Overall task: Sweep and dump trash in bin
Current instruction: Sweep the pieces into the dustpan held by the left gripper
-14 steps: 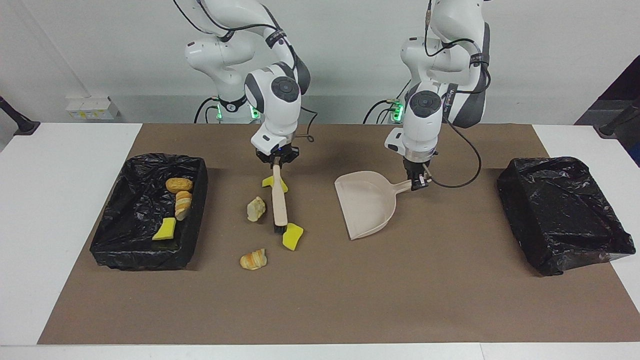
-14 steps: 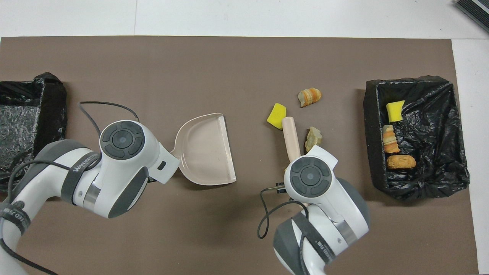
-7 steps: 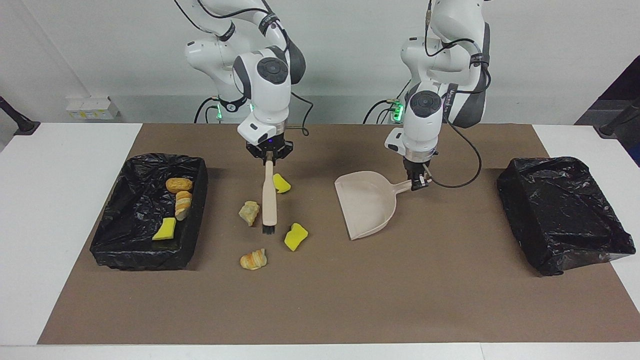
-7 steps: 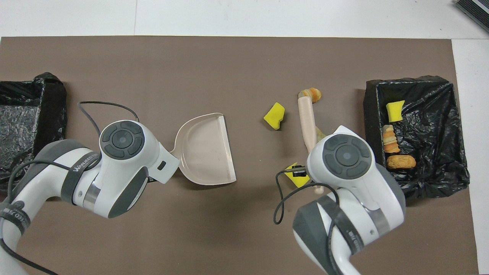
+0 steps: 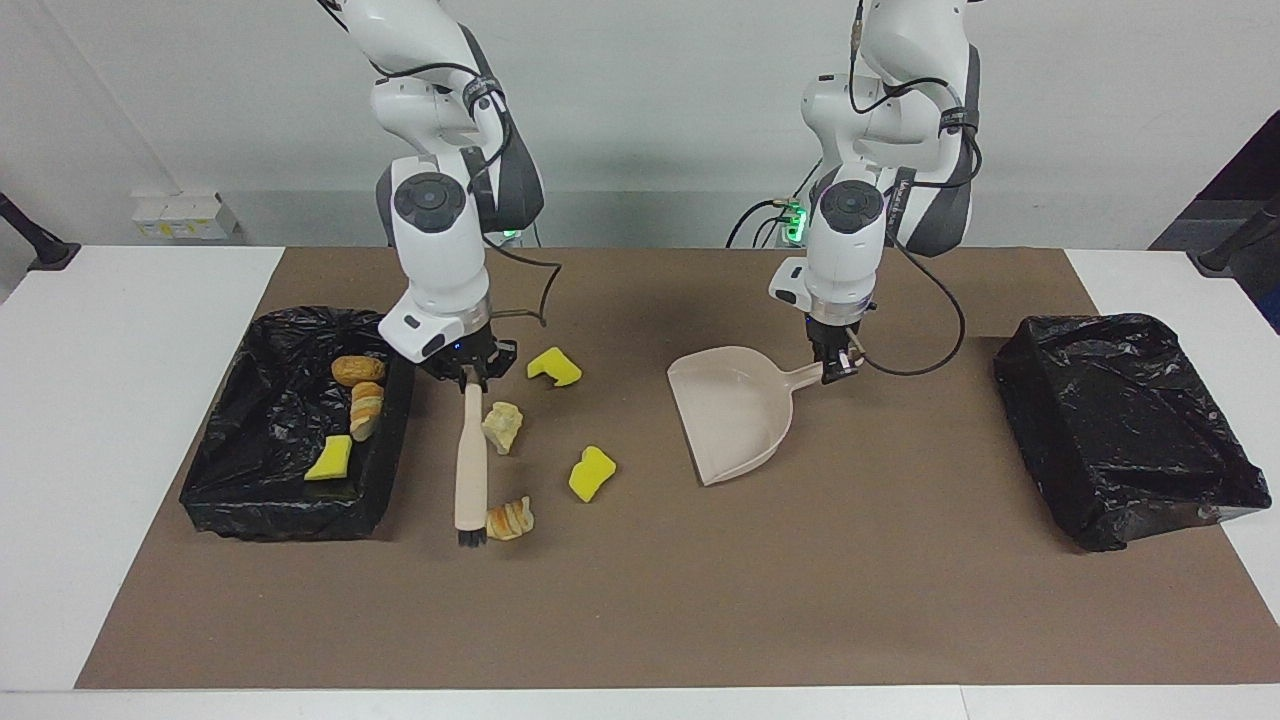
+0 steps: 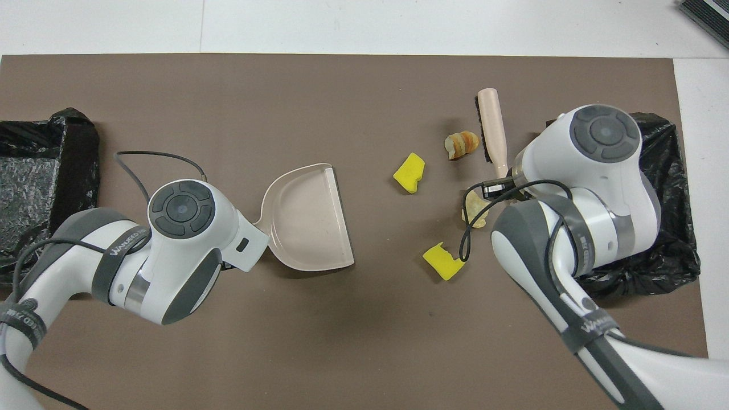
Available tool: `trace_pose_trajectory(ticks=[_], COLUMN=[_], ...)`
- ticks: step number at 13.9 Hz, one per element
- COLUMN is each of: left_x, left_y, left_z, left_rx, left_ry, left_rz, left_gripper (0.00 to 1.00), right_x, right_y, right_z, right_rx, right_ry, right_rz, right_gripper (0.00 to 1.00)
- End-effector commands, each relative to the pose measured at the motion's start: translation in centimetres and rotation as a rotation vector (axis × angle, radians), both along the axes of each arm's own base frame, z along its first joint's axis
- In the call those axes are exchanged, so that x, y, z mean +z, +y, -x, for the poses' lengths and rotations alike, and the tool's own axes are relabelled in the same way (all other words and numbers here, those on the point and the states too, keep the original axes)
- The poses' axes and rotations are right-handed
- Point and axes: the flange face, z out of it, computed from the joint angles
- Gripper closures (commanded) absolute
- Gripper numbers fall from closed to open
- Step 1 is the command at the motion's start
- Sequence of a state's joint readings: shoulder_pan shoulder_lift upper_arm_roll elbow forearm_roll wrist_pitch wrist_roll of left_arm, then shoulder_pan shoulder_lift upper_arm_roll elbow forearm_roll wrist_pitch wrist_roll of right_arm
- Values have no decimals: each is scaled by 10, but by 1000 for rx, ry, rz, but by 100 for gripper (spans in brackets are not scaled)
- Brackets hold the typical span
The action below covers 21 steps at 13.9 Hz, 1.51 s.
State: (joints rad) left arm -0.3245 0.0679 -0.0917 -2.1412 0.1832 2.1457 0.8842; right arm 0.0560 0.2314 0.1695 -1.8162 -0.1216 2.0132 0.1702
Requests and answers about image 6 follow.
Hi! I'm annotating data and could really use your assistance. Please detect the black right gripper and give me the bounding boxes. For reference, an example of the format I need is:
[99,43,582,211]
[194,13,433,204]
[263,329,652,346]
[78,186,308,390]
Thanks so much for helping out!
[481,178,529,201]

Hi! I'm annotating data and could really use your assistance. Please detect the striped croissant piece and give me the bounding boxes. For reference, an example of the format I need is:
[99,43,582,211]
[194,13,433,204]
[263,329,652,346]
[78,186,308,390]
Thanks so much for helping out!
[461,191,492,229]
[444,131,480,161]

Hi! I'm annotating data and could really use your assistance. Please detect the beige hand brush black bristles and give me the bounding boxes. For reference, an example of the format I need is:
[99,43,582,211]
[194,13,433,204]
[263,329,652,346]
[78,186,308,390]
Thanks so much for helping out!
[474,88,510,181]

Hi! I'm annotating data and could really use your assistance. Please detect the yellow sponge block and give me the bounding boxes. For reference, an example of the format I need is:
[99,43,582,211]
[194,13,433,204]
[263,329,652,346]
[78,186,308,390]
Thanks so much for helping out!
[392,152,426,194]

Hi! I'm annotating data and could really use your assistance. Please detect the notched yellow sponge piece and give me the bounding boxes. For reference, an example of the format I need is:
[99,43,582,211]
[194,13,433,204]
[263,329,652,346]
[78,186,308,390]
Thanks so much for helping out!
[422,242,464,281]

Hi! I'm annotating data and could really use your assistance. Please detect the beige plastic dustpan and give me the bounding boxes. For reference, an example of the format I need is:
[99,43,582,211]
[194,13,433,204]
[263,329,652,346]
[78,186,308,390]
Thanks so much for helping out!
[253,163,355,272]

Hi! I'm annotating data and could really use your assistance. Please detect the black bag-lined bin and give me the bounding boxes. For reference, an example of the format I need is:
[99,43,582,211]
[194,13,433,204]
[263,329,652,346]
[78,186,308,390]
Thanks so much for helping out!
[0,108,101,287]
[546,112,702,298]

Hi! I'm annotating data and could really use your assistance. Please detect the brown paper table mat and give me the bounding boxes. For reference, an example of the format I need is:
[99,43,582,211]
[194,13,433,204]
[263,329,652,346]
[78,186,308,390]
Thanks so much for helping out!
[0,54,714,410]

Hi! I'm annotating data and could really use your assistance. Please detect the black ribbed panel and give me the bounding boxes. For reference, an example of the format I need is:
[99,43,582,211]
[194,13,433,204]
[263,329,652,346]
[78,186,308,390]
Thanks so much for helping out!
[677,0,729,49]

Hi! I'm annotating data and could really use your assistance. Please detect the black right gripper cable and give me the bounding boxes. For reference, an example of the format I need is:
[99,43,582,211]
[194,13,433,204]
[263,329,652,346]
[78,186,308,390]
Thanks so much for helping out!
[458,179,707,359]

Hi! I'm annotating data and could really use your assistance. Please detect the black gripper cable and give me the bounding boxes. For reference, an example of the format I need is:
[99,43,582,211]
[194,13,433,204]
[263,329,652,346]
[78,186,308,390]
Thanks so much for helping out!
[0,150,207,410]
[458,179,707,359]

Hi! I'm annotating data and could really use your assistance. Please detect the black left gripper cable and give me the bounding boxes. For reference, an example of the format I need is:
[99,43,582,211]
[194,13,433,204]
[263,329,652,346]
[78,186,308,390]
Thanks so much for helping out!
[0,150,207,410]

